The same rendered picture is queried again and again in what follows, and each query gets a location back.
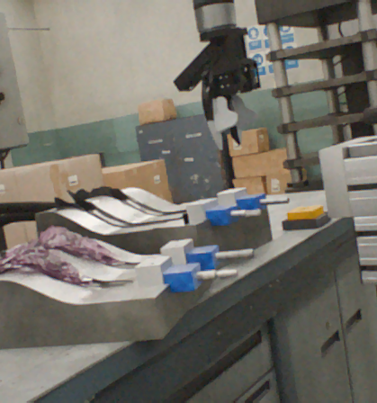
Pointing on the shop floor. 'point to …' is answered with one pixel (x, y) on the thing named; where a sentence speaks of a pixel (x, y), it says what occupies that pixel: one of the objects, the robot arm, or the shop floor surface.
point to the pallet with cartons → (140, 178)
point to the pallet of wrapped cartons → (44, 187)
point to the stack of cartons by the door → (259, 164)
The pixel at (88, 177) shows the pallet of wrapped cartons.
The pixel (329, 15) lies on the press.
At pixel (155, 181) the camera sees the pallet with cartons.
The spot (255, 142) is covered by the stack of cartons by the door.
